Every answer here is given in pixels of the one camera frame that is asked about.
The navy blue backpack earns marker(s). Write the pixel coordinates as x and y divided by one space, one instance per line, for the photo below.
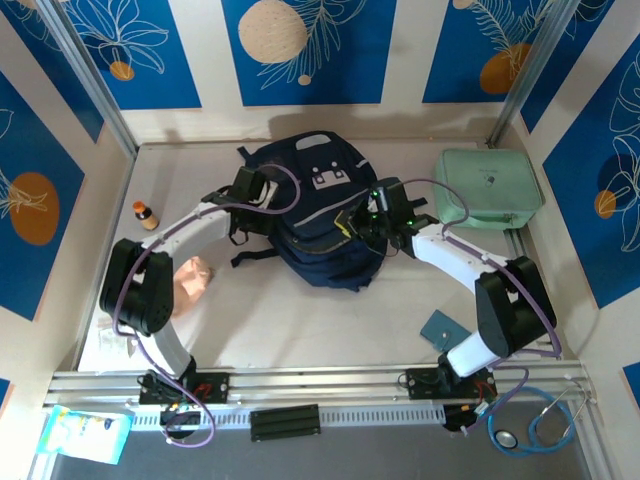
320 250

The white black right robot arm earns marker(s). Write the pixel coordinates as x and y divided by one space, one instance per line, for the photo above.
450 250

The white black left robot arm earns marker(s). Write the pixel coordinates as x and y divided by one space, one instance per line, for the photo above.
200 230

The mint green zip case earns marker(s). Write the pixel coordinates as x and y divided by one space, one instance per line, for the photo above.
490 185

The pink manikin piece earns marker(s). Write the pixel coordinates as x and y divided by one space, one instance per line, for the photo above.
192 285

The brown bottle with orange cap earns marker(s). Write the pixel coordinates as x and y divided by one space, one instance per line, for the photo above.
146 216

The small teal notebook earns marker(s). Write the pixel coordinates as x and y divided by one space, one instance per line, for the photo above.
442 330

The clear plastic bag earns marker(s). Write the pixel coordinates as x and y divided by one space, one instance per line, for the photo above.
112 340

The black ribbed block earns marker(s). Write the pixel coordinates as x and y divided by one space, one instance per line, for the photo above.
285 422

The blue stethoscope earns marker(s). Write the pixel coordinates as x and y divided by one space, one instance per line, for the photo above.
507 439

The wet wipes packet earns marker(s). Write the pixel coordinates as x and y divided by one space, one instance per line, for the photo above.
85 435

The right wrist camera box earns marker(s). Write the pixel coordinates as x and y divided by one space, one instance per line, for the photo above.
382 197

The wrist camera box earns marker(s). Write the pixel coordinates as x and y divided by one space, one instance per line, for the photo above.
382 197
269 192

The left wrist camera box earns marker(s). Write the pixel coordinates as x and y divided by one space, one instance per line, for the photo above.
269 192

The long aluminium mounting rail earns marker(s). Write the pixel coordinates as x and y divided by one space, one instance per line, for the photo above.
320 382

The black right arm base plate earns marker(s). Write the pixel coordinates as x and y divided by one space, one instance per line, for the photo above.
420 384

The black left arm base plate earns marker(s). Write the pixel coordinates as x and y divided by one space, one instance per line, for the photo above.
215 387

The aluminium frame post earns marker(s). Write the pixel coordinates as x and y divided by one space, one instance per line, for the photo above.
530 65
85 75

